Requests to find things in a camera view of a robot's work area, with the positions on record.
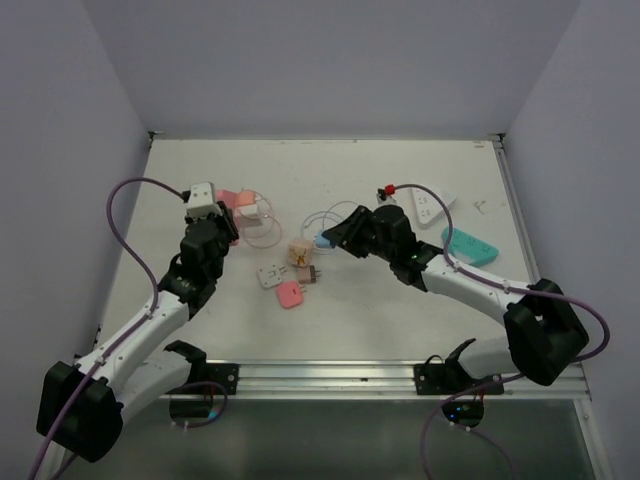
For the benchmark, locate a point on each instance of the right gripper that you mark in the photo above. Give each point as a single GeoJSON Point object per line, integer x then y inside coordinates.
{"type": "Point", "coordinates": [345, 235]}

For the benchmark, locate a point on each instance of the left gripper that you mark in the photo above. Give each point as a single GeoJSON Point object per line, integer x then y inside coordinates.
{"type": "Point", "coordinates": [226, 221]}

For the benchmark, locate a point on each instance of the orange plug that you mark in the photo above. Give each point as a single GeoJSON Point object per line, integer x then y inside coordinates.
{"type": "Point", "coordinates": [245, 198]}

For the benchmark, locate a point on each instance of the blue plug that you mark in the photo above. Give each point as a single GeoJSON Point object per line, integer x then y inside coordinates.
{"type": "Point", "coordinates": [321, 242]}

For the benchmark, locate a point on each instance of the beige cube socket adapter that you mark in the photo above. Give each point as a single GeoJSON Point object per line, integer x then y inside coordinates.
{"type": "Point", "coordinates": [299, 252]}

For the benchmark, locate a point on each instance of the white plug adapter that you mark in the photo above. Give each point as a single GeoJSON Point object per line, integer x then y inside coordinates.
{"type": "Point", "coordinates": [271, 276]}

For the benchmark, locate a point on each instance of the white triangular power strip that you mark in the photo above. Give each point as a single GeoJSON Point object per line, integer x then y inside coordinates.
{"type": "Point", "coordinates": [427, 203]}

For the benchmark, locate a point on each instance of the pink plug adapter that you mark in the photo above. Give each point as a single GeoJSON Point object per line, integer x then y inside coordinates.
{"type": "Point", "coordinates": [290, 294]}

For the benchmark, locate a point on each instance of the teal triangular power strip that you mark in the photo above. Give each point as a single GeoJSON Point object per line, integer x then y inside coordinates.
{"type": "Point", "coordinates": [469, 249]}

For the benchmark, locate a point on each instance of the pink triangular power strip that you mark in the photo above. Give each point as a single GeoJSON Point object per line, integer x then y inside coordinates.
{"type": "Point", "coordinates": [229, 198]}

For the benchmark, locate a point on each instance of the white charger plug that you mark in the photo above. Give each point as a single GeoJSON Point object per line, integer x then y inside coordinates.
{"type": "Point", "coordinates": [248, 216]}

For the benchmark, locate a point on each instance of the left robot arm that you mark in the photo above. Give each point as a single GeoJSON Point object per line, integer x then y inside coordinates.
{"type": "Point", "coordinates": [84, 406]}

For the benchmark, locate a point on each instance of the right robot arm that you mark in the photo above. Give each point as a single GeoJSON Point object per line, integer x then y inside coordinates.
{"type": "Point", "coordinates": [543, 335]}

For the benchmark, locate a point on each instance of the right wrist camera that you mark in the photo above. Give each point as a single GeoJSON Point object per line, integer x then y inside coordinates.
{"type": "Point", "coordinates": [386, 196]}

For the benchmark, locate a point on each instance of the aluminium front rail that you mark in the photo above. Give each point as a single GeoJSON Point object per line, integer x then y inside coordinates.
{"type": "Point", "coordinates": [370, 380]}

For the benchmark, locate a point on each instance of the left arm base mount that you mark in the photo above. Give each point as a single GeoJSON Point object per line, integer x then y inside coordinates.
{"type": "Point", "coordinates": [225, 374]}

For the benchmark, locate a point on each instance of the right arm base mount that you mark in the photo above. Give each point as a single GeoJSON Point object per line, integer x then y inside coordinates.
{"type": "Point", "coordinates": [473, 364]}

